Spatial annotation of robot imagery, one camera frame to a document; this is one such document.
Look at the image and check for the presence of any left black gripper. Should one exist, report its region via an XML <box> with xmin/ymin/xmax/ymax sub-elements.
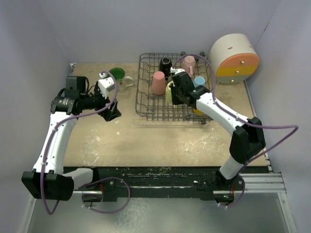
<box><xmin>80</xmin><ymin>84</ymin><xmax>121</xmax><ymax>121</ymax></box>

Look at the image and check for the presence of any light green faceted mug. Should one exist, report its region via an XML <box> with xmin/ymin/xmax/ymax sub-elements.
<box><xmin>165</xmin><ymin>81</ymin><xmax>173</xmax><ymax>105</ymax></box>

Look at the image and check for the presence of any light blue mug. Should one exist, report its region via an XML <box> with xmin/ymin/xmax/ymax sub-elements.
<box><xmin>192</xmin><ymin>76</ymin><xmax>205</xmax><ymax>87</ymax></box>

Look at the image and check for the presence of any yellow mug black handle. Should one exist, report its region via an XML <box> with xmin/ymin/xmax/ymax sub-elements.
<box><xmin>193</xmin><ymin>109</ymin><xmax>203</xmax><ymax>114</ymax></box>

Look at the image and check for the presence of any white floral mug green inside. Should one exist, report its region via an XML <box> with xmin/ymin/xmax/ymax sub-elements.
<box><xmin>109</xmin><ymin>67</ymin><xmax>134</xmax><ymax>92</ymax></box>

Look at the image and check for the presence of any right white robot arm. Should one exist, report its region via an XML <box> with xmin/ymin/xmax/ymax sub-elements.
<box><xmin>171</xmin><ymin>69</ymin><xmax>266</xmax><ymax>190</ymax></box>

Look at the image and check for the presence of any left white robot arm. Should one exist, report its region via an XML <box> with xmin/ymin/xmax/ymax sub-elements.
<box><xmin>21</xmin><ymin>73</ymin><xmax>121</xmax><ymax>200</ymax></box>

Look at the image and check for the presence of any pale pink faceted mug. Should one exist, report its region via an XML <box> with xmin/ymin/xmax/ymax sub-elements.
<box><xmin>182</xmin><ymin>55</ymin><xmax>196</xmax><ymax>78</ymax></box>

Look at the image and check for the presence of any black cup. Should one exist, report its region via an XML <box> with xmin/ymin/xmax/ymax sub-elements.
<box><xmin>159</xmin><ymin>57</ymin><xmax>172</xmax><ymax>81</ymax></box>

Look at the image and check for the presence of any round three-drawer storage box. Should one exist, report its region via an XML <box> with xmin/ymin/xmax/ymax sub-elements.
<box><xmin>209</xmin><ymin>33</ymin><xmax>259</xmax><ymax>84</ymax></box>

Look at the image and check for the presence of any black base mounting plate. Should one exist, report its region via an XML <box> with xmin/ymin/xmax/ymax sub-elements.
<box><xmin>71</xmin><ymin>166</ymin><xmax>246</xmax><ymax>203</ymax></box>

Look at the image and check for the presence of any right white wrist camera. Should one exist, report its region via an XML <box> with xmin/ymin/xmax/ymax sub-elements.
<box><xmin>170</xmin><ymin>67</ymin><xmax>185</xmax><ymax>76</ymax></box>

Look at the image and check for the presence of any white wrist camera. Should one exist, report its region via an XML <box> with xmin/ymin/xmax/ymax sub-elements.
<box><xmin>98</xmin><ymin>73</ymin><xmax>115</xmax><ymax>99</ymax></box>
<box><xmin>170</xmin><ymin>67</ymin><xmax>185</xmax><ymax>76</ymax></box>

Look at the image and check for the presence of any pink handleless tumbler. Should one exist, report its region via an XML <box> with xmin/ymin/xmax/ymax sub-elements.
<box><xmin>151</xmin><ymin>71</ymin><xmax>166</xmax><ymax>95</ymax></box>

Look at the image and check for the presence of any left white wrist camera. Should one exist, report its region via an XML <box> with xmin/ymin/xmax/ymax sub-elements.
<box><xmin>98</xmin><ymin>73</ymin><xmax>115</xmax><ymax>99</ymax></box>

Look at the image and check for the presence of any grey wire dish rack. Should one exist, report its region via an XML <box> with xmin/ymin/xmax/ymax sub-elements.
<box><xmin>135</xmin><ymin>51</ymin><xmax>212</xmax><ymax>125</ymax></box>

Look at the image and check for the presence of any aluminium rail frame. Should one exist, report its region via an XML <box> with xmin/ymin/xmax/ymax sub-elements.
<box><xmin>18</xmin><ymin>63</ymin><xmax>297</xmax><ymax>233</ymax></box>

